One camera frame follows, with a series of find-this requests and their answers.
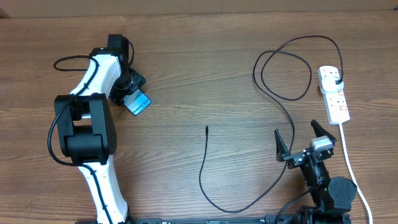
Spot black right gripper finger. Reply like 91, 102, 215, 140
274, 129, 291, 162
310, 119, 336, 144

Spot brown cardboard backdrop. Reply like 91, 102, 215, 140
1, 0, 397, 18

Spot white power strip cord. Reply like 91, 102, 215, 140
338, 123, 374, 224

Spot white USB charger plug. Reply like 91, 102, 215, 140
320, 77, 345, 94

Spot blue Samsung Galaxy smartphone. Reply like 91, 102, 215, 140
123, 89, 152, 116

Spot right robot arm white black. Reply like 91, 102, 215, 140
266, 120, 357, 224

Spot white power extension strip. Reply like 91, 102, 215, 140
318, 65, 350, 125

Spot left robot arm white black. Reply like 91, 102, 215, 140
47, 34, 151, 223

